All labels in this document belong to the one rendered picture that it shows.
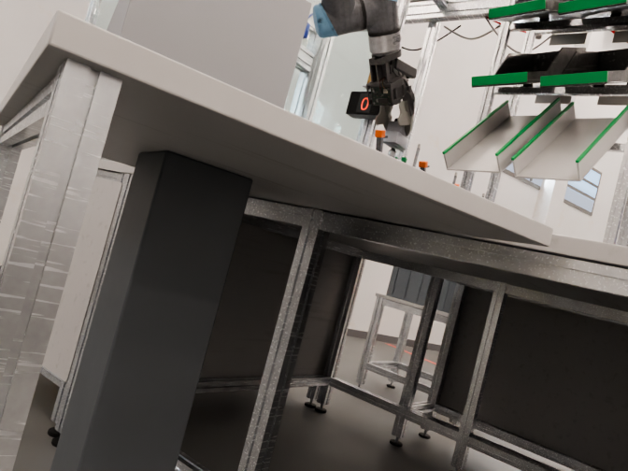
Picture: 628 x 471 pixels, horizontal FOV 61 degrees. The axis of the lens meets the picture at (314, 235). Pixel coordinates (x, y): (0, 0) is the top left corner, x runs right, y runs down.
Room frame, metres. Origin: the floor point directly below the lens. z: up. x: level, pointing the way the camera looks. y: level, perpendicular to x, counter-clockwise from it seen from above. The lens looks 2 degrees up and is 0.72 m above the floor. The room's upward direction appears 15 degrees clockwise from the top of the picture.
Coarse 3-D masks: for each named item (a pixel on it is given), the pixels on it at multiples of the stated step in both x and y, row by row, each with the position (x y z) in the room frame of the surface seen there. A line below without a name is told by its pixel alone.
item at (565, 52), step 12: (564, 48) 1.17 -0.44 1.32; (576, 48) 1.20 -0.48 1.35; (504, 60) 1.25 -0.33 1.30; (516, 60) 1.28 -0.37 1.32; (528, 60) 1.31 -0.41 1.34; (540, 60) 1.32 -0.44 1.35; (552, 60) 1.30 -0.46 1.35; (564, 60) 1.18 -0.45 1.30; (504, 72) 1.25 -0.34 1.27; (516, 72) 1.29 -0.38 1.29; (528, 72) 1.08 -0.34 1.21; (540, 72) 1.11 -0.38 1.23; (552, 72) 1.15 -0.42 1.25; (480, 84) 1.16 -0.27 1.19; (492, 84) 1.23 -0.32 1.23; (504, 84) 1.12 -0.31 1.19; (516, 84) 1.10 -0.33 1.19
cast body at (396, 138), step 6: (396, 120) 1.35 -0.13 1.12; (390, 126) 1.35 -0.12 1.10; (396, 126) 1.34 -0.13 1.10; (402, 126) 1.33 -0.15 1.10; (390, 132) 1.33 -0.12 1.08; (396, 132) 1.32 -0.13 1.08; (402, 132) 1.33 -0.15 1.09; (384, 138) 1.34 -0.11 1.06; (390, 138) 1.33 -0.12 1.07; (396, 138) 1.32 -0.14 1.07; (402, 138) 1.34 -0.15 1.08; (390, 144) 1.35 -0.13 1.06; (396, 144) 1.33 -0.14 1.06; (402, 144) 1.35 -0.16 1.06; (402, 150) 1.39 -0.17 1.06
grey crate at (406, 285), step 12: (396, 276) 3.35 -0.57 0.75; (408, 276) 3.30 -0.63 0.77; (420, 276) 3.26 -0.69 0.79; (396, 288) 3.34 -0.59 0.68; (408, 288) 3.30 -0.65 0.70; (420, 288) 3.25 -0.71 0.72; (444, 288) 3.16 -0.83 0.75; (408, 300) 3.28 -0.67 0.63; (420, 300) 3.24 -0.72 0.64; (444, 300) 3.14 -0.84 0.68
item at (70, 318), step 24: (120, 168) 1.65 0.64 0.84; (96, 192) 1.71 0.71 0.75; (120, 192) 1.64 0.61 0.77; (96, 216) 1.69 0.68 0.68; (96, 240) 1.67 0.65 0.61; (72, 264) 1.73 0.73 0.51; (96, 264) 1.65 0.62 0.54; (72, 288) 1.70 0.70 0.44; (72, 312) 1.68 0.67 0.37; (72, 336) 1.66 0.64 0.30; (48, 360) 1.72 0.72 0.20; (72, 360) 1.64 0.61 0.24; (48, 432) 1.65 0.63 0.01
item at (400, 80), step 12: (372, 60) 1.22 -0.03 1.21; (384, 60) 1.22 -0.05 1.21; (372, 72) 1.24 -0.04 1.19; (384, 72) 1.25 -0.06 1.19; (396, 72) 1.27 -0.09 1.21; (372, 84) 1.26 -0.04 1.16; (384, 84) 1.24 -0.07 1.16; (396, 84) 1.25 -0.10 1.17; (372, 96) 1.28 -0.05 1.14; (384, 96) 1.26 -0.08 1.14; (396, 96) 1.26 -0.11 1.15
